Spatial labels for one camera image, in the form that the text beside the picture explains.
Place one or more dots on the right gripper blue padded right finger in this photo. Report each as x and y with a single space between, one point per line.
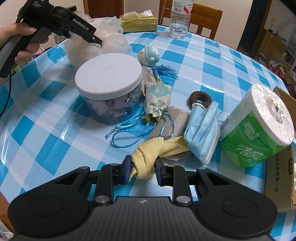
161 173

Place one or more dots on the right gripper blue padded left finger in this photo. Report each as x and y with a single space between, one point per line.
127 165

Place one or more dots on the yellow cloth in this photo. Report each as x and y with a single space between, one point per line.
145 155

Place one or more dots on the light blue face mask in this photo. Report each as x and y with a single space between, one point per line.
203 131

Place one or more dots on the brown hair scrunchie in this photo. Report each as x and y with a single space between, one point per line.
200 97

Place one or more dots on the round blue doll head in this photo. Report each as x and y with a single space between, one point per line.
148 54

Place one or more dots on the person's left hand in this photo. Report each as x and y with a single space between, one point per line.
19 42

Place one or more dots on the brown wooden door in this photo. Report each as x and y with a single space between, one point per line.
104 8

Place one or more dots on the floral sachet with blue tassel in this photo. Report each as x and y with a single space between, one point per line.
157 97

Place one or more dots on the white lid plastic jar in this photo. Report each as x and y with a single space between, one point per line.
111 85

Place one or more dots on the yellow tissue pack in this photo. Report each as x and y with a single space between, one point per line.
134 22

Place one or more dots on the green wrapped toilet paper roll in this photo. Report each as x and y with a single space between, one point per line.
259 127

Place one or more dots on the open cardboard box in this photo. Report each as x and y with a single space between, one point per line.
280 179

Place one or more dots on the clear plastic water bottle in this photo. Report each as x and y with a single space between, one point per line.
180 18

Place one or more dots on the dark open doorway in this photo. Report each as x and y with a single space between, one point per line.
255 23

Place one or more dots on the open cardboard boxes on floor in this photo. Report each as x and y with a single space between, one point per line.
283 72

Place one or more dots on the far wooden chair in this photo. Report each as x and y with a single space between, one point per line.
202 16

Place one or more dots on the yellow wooden cabinet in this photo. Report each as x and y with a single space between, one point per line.
271 47

